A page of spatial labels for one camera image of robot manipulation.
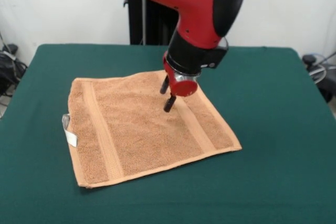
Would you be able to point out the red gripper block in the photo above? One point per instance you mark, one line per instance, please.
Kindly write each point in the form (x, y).
(182, 87)

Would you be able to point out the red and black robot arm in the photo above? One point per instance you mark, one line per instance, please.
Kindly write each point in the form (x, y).
(197, 11)

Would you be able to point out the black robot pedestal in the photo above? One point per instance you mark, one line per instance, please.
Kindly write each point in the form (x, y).
(155, 24)

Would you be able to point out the tan terry towel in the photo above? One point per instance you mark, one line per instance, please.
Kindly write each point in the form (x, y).
(144, 129)

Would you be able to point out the dark green table cloth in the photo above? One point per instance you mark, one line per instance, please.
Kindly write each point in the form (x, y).
(262, 129)

